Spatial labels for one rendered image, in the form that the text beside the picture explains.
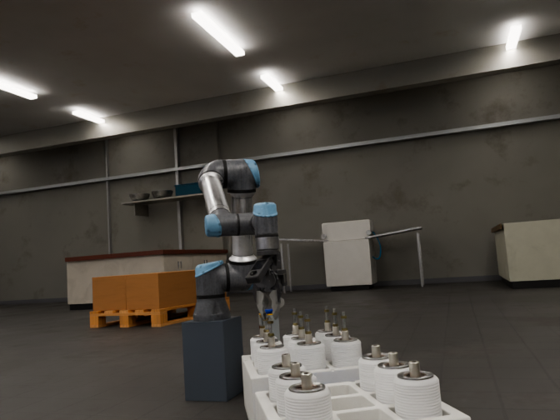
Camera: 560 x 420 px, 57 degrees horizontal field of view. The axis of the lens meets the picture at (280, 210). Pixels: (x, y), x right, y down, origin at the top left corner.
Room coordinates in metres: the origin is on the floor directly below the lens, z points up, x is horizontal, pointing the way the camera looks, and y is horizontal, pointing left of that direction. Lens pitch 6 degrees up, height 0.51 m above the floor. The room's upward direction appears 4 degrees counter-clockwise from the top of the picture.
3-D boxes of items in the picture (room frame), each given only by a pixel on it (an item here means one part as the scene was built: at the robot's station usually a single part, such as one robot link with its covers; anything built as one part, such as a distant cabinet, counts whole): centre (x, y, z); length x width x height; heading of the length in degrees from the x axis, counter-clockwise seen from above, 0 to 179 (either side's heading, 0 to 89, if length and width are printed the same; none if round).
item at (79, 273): (8.45, 2.13, 0.39); 2.15 x 1.70 x 0.79; 162
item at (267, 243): (1.64, 0.05, 0.57); 0.08 x 0.08 x 0.05
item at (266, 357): (1.62, 0.05, 0.16); 0.10 x 0.10 x 0.18
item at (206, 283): (2.11, 0.30, 0.47); 0.13 x 0.12 x 0.14; 104
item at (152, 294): (5.43, 1.27, 0.24); 1.34 x 0.96 x 0.48; 162
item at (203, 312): (2.11, 0.30, 0.35); 0.15 x 0.15 x 0.10
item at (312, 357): (1.64, -0.06, 0.16); 0.10 x 0.10 x 0.18
